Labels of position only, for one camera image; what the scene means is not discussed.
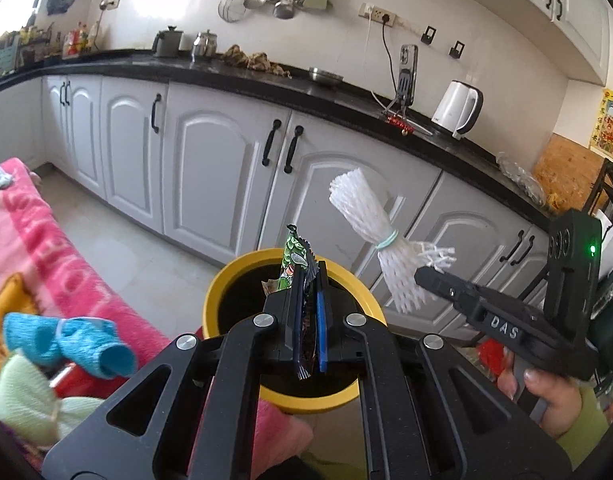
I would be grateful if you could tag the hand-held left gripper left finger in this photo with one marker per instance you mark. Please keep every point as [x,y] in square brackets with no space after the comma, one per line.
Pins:
[299,320]

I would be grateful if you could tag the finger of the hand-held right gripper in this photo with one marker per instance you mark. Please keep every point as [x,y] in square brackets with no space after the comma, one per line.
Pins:
[446,287]

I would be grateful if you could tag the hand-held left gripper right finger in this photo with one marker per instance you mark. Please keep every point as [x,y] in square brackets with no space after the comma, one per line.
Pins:
[322,320]

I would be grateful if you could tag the green snack wrapper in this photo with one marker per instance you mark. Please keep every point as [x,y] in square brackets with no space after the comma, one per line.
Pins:
[292,255]

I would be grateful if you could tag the yellow trash bin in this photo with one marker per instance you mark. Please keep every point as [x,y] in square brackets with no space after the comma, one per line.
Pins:
[221,285]

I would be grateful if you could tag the white foam fruit net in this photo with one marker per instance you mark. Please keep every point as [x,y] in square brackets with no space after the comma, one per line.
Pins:
[361,210]

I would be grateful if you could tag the blue foam fruit net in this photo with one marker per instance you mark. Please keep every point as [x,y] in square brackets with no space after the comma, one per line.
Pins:
[81,342]

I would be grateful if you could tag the pale green foam fruit net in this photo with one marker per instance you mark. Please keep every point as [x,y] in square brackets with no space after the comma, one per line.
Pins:
[21,395]

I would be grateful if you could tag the person's right hand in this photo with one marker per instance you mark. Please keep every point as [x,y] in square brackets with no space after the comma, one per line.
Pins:
[561,402]

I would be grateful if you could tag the red plastic bag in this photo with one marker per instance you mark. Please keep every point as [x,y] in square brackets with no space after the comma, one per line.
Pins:
[491,360]

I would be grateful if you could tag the clear plastic bag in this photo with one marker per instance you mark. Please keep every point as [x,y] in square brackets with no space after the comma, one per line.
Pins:
[521,177]

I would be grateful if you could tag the red beaded trinket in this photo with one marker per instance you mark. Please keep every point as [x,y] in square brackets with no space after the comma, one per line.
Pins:
[399,124]

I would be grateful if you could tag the white kitchen base cabinet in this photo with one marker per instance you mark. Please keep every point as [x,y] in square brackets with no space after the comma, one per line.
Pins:
[211,160]

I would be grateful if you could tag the white electric kettle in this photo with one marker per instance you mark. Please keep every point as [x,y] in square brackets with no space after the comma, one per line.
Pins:
[454,105]

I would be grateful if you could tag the smartphone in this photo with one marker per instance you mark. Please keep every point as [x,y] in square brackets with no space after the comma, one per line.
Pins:
[408,67]

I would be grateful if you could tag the red packet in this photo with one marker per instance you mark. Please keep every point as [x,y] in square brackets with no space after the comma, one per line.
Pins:
[74,385]

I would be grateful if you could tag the steel bowl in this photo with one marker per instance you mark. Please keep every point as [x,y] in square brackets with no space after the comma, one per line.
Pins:
[325,76]

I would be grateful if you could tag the pink printed blanket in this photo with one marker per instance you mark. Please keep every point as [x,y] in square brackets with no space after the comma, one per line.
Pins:
[51,270]

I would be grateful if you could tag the pile of brown roots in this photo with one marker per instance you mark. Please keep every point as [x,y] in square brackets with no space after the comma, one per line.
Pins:
[256,60]

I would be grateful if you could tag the dark metal kettle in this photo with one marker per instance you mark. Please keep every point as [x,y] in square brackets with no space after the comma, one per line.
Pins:
[167,42]

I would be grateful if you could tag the group of seasoning bottles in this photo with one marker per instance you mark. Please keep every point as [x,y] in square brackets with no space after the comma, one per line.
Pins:
[79,40]

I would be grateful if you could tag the cluttered spice shelf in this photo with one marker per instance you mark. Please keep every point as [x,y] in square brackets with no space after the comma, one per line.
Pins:
[16,52]

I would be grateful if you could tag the yellow wall poster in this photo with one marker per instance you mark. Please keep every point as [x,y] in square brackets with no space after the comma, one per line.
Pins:
[608,125]

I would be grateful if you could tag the black wall hook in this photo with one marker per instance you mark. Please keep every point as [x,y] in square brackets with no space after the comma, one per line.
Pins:
[456,49]
[428,35]

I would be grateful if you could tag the wall power outlet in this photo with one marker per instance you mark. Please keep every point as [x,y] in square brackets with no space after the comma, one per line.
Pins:
[379,15]

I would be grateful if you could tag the white upper wall cabinet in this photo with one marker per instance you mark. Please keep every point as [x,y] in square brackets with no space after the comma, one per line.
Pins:
[536,0]

